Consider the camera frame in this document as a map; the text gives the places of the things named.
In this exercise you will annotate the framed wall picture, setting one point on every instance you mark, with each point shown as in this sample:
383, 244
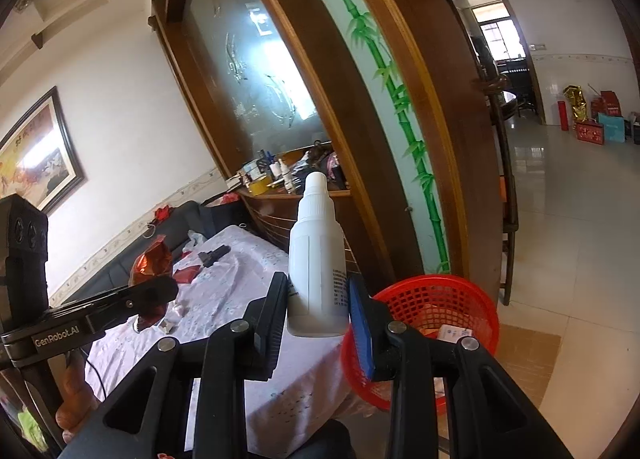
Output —
35, 159

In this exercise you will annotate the clear plastic wrapper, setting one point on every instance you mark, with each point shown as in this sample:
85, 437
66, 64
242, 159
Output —
195, 240

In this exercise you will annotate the black plastic tool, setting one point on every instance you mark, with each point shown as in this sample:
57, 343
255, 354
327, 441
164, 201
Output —
214, 255

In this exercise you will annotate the white medicine box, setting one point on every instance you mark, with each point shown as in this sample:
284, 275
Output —
452, 333

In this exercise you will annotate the red cylinder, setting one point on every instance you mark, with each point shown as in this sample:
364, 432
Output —
564, 115

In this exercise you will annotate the clutter of small toiletries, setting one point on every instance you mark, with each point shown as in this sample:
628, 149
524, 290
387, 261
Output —
310, 164

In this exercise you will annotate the red plastic basket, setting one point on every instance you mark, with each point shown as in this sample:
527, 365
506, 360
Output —
435, 299

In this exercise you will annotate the teal paper bag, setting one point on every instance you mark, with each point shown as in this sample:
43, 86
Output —
612, 129

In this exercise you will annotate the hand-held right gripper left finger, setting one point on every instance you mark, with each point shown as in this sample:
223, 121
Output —
272, 334

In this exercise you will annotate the red paper ornament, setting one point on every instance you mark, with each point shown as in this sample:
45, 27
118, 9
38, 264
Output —
230, 199
162, 213

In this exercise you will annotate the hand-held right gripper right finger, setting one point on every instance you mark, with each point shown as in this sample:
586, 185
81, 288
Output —
362, 334

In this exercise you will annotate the gold foil bag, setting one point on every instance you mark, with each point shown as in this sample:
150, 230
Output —
575, 104

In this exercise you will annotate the barred window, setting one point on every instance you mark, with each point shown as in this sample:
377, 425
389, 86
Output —
497, 36

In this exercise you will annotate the wooden frosted glass partition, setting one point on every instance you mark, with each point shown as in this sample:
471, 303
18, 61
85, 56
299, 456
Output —
240, 64

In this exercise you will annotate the dark red snack packet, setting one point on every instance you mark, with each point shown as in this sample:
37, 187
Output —
150, 259

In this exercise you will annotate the red gift box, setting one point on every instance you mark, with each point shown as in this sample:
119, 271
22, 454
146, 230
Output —
589, 131

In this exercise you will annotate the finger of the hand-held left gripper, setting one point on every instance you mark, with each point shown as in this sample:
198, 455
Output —
150, 291

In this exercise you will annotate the yellow box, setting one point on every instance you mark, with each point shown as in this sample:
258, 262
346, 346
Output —
260, 186

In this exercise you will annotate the red paper bag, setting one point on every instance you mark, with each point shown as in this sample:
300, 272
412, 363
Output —
607, 101

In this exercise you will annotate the bamboo painted glass panel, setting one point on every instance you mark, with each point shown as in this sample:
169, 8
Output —
380, 64

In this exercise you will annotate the person's left hand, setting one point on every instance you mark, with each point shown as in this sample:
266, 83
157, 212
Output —
75, 404

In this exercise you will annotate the wooden chair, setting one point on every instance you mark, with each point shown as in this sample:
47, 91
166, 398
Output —
507, 219

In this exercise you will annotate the white plastic bottle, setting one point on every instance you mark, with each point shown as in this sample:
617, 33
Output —
315, 264

